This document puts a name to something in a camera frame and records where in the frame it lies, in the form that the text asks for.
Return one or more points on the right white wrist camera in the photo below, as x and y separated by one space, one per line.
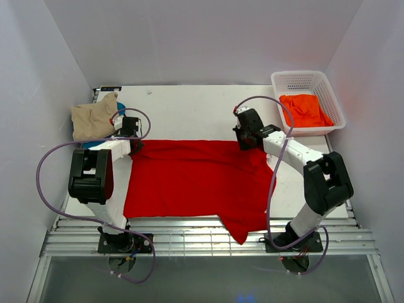
239 110

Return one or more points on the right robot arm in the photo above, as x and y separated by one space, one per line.
325 178

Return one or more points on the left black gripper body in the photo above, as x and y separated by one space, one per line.
136 146

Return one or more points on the aluminium frame rail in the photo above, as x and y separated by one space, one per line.
200 236

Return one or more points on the red t shirt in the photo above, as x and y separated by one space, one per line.
199 178

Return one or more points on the blue folded t shirt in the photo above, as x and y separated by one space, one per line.
87 145

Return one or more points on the blue label sticker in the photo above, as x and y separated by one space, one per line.
110 88

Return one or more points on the white plastic basket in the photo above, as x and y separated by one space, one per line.
310 83

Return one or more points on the beige folded t shirt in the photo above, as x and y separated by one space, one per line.
92 121

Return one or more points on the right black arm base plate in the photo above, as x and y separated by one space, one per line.
310 244

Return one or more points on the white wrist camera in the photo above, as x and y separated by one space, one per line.
117 123
239 110

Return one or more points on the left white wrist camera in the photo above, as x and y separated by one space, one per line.
117 123

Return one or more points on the orange t shirt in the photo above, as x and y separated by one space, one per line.
306 111

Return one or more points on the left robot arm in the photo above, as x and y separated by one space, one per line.
91 179

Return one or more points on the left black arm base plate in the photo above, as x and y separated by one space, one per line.
124 243

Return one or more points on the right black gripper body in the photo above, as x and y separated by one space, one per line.
245 141

